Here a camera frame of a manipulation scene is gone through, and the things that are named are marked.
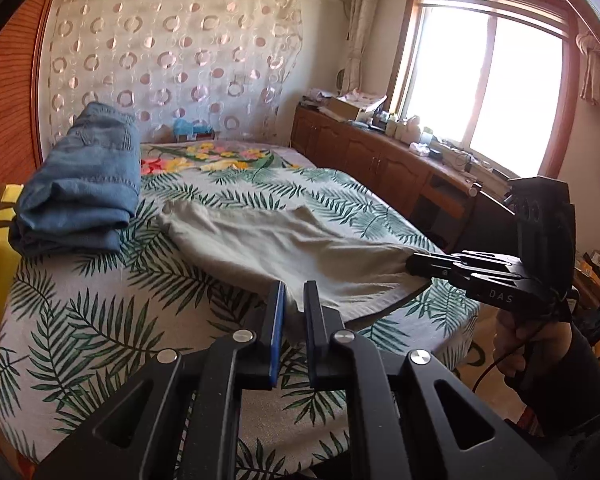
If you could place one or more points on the leaf print bedsheet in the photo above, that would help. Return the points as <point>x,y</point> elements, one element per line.
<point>105,310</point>

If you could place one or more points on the folded blue jeans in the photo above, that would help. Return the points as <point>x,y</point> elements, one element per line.
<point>90,175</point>

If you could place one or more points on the person's right forearm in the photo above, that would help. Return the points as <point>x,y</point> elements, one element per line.
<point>580,390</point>

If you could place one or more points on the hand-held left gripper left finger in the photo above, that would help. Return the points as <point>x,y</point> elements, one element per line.
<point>276,330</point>

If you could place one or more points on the wooden frame window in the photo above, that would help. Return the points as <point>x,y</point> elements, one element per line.
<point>485,75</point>

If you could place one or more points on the blue plastic object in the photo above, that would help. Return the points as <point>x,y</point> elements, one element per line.
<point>190,127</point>

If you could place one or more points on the beige window curtain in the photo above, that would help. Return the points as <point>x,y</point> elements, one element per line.
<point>592,70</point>
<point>360,30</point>

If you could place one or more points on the floral blanket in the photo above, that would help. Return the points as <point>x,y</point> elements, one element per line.
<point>215,152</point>

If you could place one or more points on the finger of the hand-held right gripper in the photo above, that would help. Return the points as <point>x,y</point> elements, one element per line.
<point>490,287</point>
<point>430,262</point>

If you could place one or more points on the dark chair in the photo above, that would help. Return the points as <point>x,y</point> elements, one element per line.
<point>490,225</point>

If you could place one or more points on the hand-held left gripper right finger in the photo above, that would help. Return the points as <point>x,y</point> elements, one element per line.
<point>314,330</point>

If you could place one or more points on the white plastic jug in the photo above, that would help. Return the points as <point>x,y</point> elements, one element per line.
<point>412,127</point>

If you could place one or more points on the person's right hand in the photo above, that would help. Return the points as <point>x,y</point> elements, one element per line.
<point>510,340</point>

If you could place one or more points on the circle pattern sheer curtain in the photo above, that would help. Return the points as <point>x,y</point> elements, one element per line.
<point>180,50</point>

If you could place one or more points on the wooden low cabinet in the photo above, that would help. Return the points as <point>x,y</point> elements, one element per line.
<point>370,160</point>

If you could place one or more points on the wooden slatted wardrobe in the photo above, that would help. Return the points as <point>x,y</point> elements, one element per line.
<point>10,100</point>

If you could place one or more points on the grey pants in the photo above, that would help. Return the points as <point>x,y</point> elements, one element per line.
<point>280,240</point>

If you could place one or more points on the cardboard box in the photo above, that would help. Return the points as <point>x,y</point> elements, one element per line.
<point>345,108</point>

